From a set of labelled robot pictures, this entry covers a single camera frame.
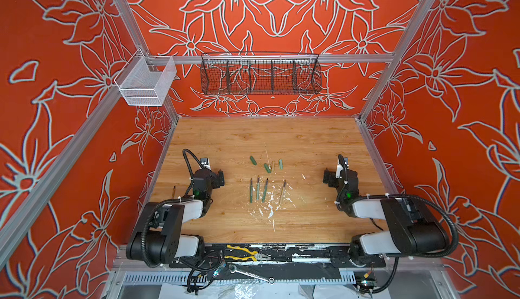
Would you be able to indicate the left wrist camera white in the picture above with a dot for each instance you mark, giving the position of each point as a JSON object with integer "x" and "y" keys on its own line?
{"x": 205, "y": 163}

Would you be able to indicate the silver wrench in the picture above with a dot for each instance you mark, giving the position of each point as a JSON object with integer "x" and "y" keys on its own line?
{"x": 235, "y": 270}

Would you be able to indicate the white mesh basket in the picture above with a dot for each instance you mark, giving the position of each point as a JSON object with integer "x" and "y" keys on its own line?
{"x": 141, "y": 85}

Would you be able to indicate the light green pen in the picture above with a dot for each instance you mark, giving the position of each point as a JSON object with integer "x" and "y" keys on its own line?
{"x": 258, "y": 188}

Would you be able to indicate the black wire basket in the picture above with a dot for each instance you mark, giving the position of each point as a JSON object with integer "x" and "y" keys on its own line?
{"x": 261, "y": 73}

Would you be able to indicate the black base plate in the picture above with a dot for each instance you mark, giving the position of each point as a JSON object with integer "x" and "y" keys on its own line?
{"x": 336, "y": 254}

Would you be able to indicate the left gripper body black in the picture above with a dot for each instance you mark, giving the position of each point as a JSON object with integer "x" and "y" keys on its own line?
{"x": 217, "y": 181}

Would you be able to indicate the green pen cap middle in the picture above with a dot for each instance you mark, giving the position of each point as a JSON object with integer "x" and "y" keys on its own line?
{"x": 267, "y": 168}

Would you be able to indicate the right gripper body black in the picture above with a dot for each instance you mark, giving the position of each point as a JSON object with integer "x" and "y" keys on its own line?
{"x": 334, "y": 182}

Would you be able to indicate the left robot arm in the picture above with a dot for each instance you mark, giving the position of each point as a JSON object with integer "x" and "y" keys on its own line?
{"x": 157, "y": 238}

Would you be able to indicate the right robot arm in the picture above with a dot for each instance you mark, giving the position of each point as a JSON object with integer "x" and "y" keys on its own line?
{"x": 415, "y": 226}

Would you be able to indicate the yellow handled pliers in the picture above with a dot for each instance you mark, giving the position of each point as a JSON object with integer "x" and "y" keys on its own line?
{"x": 237, "y": 253}

